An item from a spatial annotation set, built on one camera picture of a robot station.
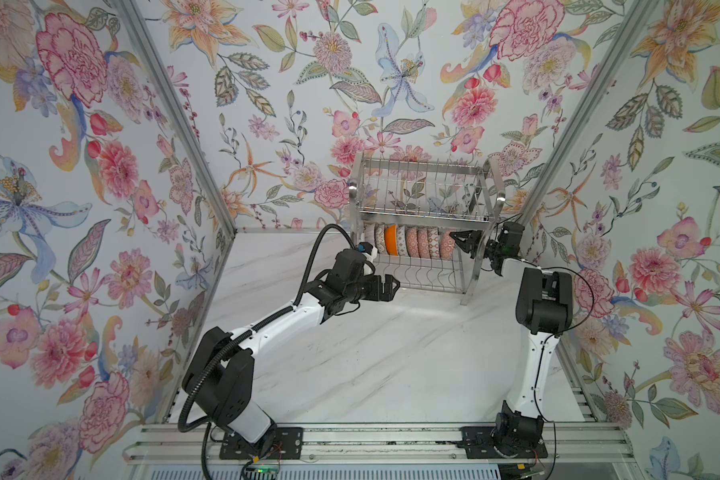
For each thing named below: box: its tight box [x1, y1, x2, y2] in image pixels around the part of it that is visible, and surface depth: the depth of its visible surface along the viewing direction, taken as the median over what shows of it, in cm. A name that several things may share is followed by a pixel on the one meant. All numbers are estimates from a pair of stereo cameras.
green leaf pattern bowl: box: [417, 227, 430, 259], surface depth 105 cm
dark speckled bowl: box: [440, 230, 455, 261], surface depth 103 cm
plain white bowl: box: [385, 224, 398, 256], surface depth 106 cm
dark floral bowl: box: [406, 227, 419, 258], surface depth 106 cm
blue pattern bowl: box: [427, 227, 440, 259], surface depth 105 cm
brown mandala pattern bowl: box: [374, 224, 386, 254], surface depth 106 cm
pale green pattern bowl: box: [397, 225, 407, 256], surface depth 106 cm
